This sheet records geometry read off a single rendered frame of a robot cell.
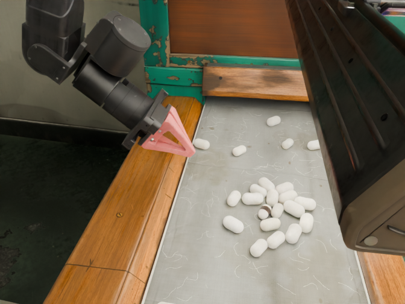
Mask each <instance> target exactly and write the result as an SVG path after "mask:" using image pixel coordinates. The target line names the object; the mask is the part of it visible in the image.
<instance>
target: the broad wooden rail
mask: <svg viewBox="0 0 405 304"><path fill-rule="evenodd" d="M168 104H170V105H171V106H172V107H174V108H175V109H176V111H177V113H178V116H179V118H180V120H181V123H182V125H183V127H184V129H185V131H186V133H187V135H188V137H189V139H190V141H191V143H192V142H193V139H194V136H195V132H196V129H197V126H198V123H199V119H200V117H201V114H202V111H203V107H204V106H203V105H202V104H201V103H200V102H199V101H198V100H197V99H196V98H195V97H181V96H170V95H168V96H167V97H166V98H165V99H164V101H163V102H162V106H163V107H166V106H167V105H168ZM139 140H140V137H139V136H138V137H137V139H136V142H135V144H134V145H133V146H132V147H131V150H130V151H129V153H128V155H127V156H126V158H125V160H124V162H123V164H122V165H121V167H120V169H119V171H118V173H117V174H116V176H115V178H114V179H113V181H112V183H111V185H110V186H109V188H108V190H107V192H106V193H105V195H104V197H103V199H102V200H101V202H100V204H99V206H98V207H97V209H96V211H95V213H94V214H93V216H92V218H91V220H90V221H89V223H88V225H87V227H86V229H85V230H84V232H83V234H82V236H81V238H80V239H79V241H78V242H77V244H76V246H75V248H74V250H73V251H72V253H71V255H70V257H69V259H68V260H67V262H66V263H65V265H64V267H63V269H62V271H61V272H60V274H59V276H58V278H57V280H56V281H55V283H54V284H53V286H52V288H51V290H50V292H49V294H48V295H47V297H46V299H45V301H44V302H43V304H142V300H143V297H144V294H145V291H146V287H147V284H148V281H149V278H150V275H151V272H152V268H153V266H154V262H155V259H156V256H157V253H158V250H159V247H160V243H161V241H162V237H163V234H164V231H165V228H166V224H167V222H168V218H169V214H170V212H171V209H172V205H173V202H174V199H175V196H176V193H177V189H178V186H179V184H180V180H181V176H182V174H183V171H184V167H185V164H186V161H187V157H185V156H181V155H178V154H174V153H168V152H163V151H156V150H147V149H144V148H142V147H141V146H140V145H139V144H137V143H138V142H139Z"/></svg>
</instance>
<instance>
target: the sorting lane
mask: <svg viewBox="0 0 405 304"><path fill-rule="evenodd" d="M273 116H279V117H280V123H279V124H277V125H274V126H272V127H271V126H269V125H267V120H268V119H269V118H271V117H273ZM289 138H291V139H292V140H293V141H294V144H293V146H291V147H290V148H288V149H284V148H283V147H282V143H283V142H284V141H285V140H286V139H289ZM195 139H203V140H207V141H208V142H209V144H210V146H209V148H208V149H206V150H203V149H201V148H197V147H196V146H194V144H193V143H194V140H195ZM315 140H318V137H317V134H316V129H315V124H314V121H313V116H312V112H307V111H297V110H277V109H258V108H247V107H227V106H208V105H204V107H203V110H202V114H201V117H200V119H199V123H198V126H197V129H196V132H195V136H194V139H193V142H192V145H193V147H194V149H195V154H194V155H193V156H192V157H188V158H187V161H186V164H185V167H184V171H183V174H182V176H181V180H180V184H179V186H178V189H177V193H176V196H175V199H174V202H173V205H172V209H171V212H170V214H169V218H168V222H167V224H166V228H165V231H164V234H163V237H162V241H161V243H160V247H159V250H158V253H157V256H156V259H155V262H154V266H153V268H152V272H151V275H150V278H149V281H148V284H147V287H146V291H145V294H144V297H143V300H142V304H158V303H160V302H167V303H173V304H371V302H370V299H369V295H368V292H367V289H366V285H365V281H364V278H363V274H362V269H361V267H360V262H359V259H358V255H357V252H356V251H355V250H352V249H349V248H347V247H346V245H345V243H344V241H343V238H342V234H341V228H340V225H339V224H338V219H337V216H336V212H335V209H334V204H333V199H332V196H331V192H330V187H329V184H328V179H327V174H326V171H325V166H324V162H323V158H322V154H321V149H317V150H310V149H308V147H307V144H308V143H309V142H310V141H315ZM240 145H243V146H245V147H246V152H245V153H243V154H241V155H239V156H235V155H234V154H233V149H234V148H236V147H238V146H240ZM262 177H266V178H267V179H268V180H270V181H271V182H272V183H273V184H274V186H275V188H276V186H278V185H280V184H282V183H285V182H290V183H291V184H293V186H294V191H295V192H296V193H297V195H298V197H304V198H311V199H313V200H314V201H315V202H316V207H315V208H314V210H312V211H308V210H305V213H308V214H311V215H312V216H313V228H312V230H311V231H310V232H308V233H304V232H301V235H300V237H299V239H298V241H297V242H296V243H295V244H290V243H288V242H287V241H286V239H285V240H284V242H283V243H281V244H280V245H279V246H278V247H277V248H275V249H271V248H269V247H267V249H266V250H265V251H264V252H263V253H262V254H261V255H260V256H259V257H254V256H253V255H252V254H251V253H250V248H251V246H252V245H253V244H254V243H255V242H256V241H257V240H258V239H264V240H265V241H266V240H267V239H268V238H269V237H270V236H271V235H272V234H273V233H275V232H276V231H281V232H283V233H284V235H285V234H286V232H287V230H288V228H289V226H290V225H291V224H299V223H300V218H301V217H300V218H297V217H295V216H293V215H291V214H289V213H288V212H286V211H285V210H283V212H282V215H281V217H280V218H278V219H279V220H280V222H281V225H280V227H279V228H278V229H276V230H271V231H268V232H265V231H263V230H262V229H261V228H260V223H261V221H262V219H260V218H259V217H258V211H259V209H260V208H261V207H262V206H263V205H264V204H267V203H266V197H264V198H263V202H262V203H261V204H250V205H247V204H244V203H243V201H242V196H243V195H244V194H245V193H247V192H249V193H251V192H250V186H251V185H253V184H257V185H258V181H259V179H260V178H262ZM232 191H239V192H240V194H241V198H240V200H239V201H238V203H237V205H235V206H229V205H228V204H227V198H228V196H229V195H230V194H231V192H232ZM226 216H232V217H235V218H236V219H238V220H239V221H241V222H242V223H243V231H242V232H241V233H234V232H232V231H231V230H229V229H227V228H226V227H224V225H223V219H224V218H225V217H226Z"/></svg>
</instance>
